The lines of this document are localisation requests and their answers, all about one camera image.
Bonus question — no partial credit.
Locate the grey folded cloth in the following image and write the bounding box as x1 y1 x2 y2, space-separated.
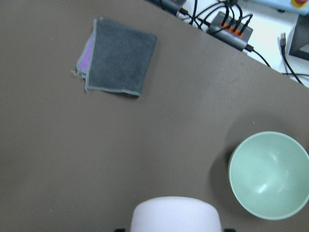
72 17 157 98

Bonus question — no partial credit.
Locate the black monitor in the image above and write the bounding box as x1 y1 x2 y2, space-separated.
289 15 309 60

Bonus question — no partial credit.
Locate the mint green bowl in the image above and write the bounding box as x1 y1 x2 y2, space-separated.
228 131 309 220

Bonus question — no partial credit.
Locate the grey usb hub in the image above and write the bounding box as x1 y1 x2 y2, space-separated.
207 12 253 51

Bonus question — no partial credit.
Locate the blue teach pendant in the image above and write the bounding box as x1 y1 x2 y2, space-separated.
251 0 309 16

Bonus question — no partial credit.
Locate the pink plastic cup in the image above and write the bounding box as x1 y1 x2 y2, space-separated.
130 196 223 232

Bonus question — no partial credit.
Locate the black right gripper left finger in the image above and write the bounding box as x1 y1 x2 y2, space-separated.
114 228 126 232

